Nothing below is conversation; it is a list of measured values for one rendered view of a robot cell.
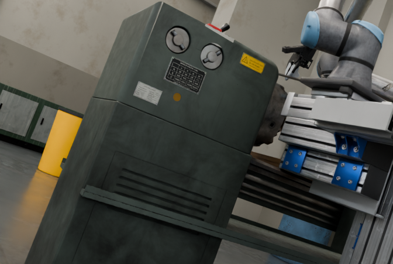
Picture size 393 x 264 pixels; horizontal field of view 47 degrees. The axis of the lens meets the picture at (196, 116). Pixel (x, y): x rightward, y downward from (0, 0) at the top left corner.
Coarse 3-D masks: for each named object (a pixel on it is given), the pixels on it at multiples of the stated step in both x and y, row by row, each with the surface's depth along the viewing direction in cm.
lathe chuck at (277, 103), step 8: (280, 88) 203; (280, 96) 200; (272, 104) 196; (280, 104) 198; (272, 112) 196; (280, 112) 198; (264, 120) 195; (272, 120) 196; (280, 120) 198; (264, 128) 197; (272, 128) 198; (264, 136) 200; (272, 136) 201; (256, 144) 207
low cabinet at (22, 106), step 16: (0, 96) 648; (16, 96) 659; (32, 96) 671; (0, 112) 651; (16, 112) 662; (32, 112) 673; (48, 112) 685; (0, 128) 653; (16, 128) 664; (32, 128) 677; (48, 128) 688; (16, 144) 672; (32, 144) 680
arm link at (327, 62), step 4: (324, 52) 190; (320, 56) 191; (324, 56) 188; (328, 56) 186; (332, 56) 185; (336, 56) 185; (320, 60) 190; (324, 60) 187; (328, 60) 185; (332, 60) 184; (336, 60) 183; (320, 64) 189; (324, 64) 186; (328, 64) 184; (332, 64) 183; (336, 64) 183; (320, 68) 193; (324, 68) 185; (328, 68) 183; (332, 68) 182; (324, 72) 184; (328, 72) 183; (320, 76) 188; (324, 76) 185
